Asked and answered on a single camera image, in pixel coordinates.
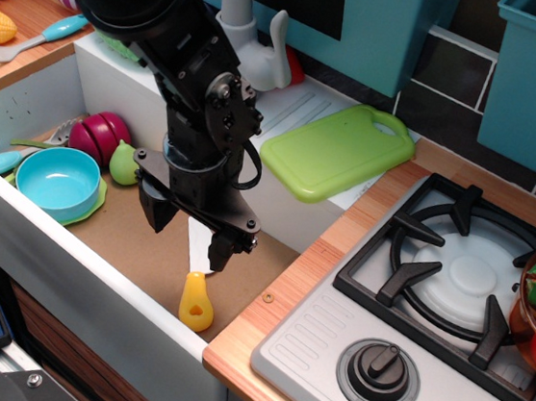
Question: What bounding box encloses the green toy plate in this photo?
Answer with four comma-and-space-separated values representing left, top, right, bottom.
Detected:
4, 172, 107, 226

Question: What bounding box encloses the green toy pear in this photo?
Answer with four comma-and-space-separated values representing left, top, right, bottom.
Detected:
108, 139, 139, 187

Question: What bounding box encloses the black stove knob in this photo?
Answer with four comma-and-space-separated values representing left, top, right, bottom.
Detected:
336, 338, 421, 401

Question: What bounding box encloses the blue-handled toy fork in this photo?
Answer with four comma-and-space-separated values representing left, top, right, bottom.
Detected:
0, 117, 82, 175

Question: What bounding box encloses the teal bin centre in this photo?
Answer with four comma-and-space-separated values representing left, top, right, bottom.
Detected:
180, 0, 462, 106

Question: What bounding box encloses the magenta toy onion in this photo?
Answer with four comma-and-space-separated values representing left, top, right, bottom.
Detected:
68, 112, 132, 167

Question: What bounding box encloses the red toy tomato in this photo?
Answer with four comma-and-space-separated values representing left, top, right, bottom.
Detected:
286, 45, 306, 86

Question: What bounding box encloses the blue toy bowl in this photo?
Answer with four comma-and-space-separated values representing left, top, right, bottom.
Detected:
15, 147, 101, 223

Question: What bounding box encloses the white toy sink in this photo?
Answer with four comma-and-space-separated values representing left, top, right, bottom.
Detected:
0, 28, 428, 401

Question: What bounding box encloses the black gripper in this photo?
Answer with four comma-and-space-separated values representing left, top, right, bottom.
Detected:
134, 148, 261, 272

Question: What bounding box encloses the white toy faucet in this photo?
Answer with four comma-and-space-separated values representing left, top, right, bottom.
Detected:
217, 0, 293, 92

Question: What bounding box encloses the green cutting board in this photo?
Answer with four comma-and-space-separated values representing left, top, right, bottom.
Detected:
260, 105, 416, 204

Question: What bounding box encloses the black stove grate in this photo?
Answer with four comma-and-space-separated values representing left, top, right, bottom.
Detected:
333, 174, 536, 401

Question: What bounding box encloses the copper toy pot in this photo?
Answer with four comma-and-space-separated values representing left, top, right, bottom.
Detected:
509, 252, 536, 370

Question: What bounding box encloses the green toy leafy vegetable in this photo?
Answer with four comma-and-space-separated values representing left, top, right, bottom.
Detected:
95, 30, 140, 63

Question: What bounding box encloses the yellow-handled toy knife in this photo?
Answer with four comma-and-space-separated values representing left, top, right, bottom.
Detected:
178, 217, 215, 333

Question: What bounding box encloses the blue-handled toy spatula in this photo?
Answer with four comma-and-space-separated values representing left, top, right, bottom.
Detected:
0, 14, 89, 63

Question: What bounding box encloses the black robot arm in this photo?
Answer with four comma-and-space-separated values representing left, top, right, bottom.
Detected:
76, 0, 263, 272

